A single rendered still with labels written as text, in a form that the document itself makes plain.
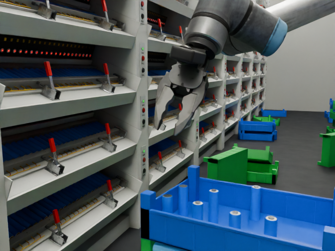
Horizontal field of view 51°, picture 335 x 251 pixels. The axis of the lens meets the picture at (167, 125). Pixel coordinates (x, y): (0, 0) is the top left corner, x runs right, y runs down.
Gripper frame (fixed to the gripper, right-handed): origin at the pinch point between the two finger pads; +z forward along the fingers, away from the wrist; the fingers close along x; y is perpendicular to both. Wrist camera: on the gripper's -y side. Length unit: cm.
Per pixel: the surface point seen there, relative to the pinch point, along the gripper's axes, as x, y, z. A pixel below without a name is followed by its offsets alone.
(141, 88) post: 29, 48, -23
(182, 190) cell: -7.5, -1.1, 11.2
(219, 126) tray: 16, 183, -59
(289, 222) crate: -27.3, 4.6, 9.5
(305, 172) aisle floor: -46, 150, -37
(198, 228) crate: -13.5, -9.5, 16.5
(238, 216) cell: -18.5, -10.0, 12.8
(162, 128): 24, 76, -18
